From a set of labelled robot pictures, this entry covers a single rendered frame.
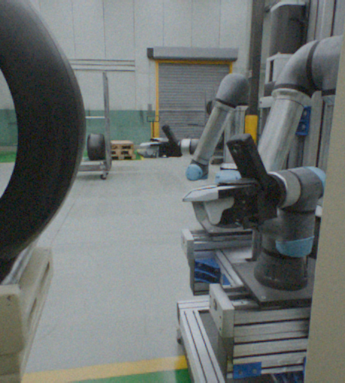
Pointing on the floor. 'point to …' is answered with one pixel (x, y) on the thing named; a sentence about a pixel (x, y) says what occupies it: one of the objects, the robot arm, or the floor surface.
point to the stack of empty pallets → (123, 149)
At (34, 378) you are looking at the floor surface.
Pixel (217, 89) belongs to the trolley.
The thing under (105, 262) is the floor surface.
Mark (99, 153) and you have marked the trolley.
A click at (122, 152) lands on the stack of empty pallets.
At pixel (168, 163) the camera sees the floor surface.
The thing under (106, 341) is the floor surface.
